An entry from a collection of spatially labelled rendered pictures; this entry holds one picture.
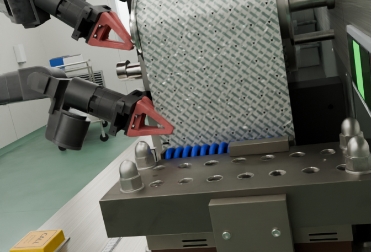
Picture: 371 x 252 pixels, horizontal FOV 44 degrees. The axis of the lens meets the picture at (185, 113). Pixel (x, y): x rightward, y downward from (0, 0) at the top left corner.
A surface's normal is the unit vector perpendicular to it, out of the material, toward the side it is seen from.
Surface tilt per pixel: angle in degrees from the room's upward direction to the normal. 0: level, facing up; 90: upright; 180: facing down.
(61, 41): 90
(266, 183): 0
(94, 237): 0
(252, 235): 90
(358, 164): 90
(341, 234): 90
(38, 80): 81
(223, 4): 74
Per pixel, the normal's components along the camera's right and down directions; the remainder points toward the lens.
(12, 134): 0.95, -0.12
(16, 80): -0.13, 0.01
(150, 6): -0.29, -0.34
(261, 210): -0.23, 0.25
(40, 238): -0.18, -0.96
